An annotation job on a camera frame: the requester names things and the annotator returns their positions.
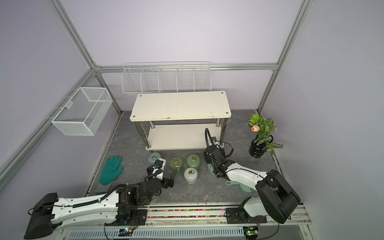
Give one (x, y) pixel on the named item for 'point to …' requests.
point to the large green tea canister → (194, 161)
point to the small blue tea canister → (153, 156)
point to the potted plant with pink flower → (263, 142)
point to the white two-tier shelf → (178, 120)
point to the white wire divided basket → (166, 77)
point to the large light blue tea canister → (210, 170)
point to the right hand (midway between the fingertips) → (212, 149)
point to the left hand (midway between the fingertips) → (168, 168)
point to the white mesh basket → (83, 112)
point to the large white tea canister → (190, 176)
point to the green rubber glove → (111, 169)
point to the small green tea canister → (176, 163)
